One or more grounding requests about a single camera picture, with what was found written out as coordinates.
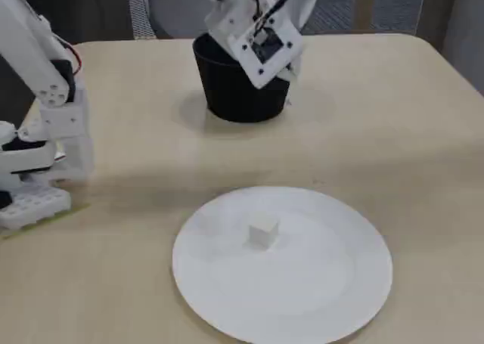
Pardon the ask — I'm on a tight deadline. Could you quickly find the thick black camera cable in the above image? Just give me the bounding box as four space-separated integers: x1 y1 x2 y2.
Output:
259 0 303 23

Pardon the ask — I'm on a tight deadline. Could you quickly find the black round pot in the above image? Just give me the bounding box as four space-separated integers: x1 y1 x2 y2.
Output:
191 33 293 124

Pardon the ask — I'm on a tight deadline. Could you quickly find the white mesh office chair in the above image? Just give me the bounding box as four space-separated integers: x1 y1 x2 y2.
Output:
126 0 158 40

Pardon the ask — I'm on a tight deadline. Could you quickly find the wooden frame partition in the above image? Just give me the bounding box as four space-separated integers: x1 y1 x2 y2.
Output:
355 0 375 33

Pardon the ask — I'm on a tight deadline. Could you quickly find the white round plate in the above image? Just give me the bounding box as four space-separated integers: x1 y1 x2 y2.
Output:
172 185 395 344

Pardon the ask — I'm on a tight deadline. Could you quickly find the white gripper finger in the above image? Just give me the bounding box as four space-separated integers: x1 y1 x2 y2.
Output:
281 51 304 85

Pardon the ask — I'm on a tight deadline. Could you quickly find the green base clamp strip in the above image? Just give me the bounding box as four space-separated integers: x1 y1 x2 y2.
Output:
0 202 92 241

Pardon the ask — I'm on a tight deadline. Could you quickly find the white cube block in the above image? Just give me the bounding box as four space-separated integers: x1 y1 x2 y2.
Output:
247 214 281 252

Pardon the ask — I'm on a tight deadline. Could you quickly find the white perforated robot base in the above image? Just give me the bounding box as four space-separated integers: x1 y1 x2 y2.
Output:
0 120 73 232

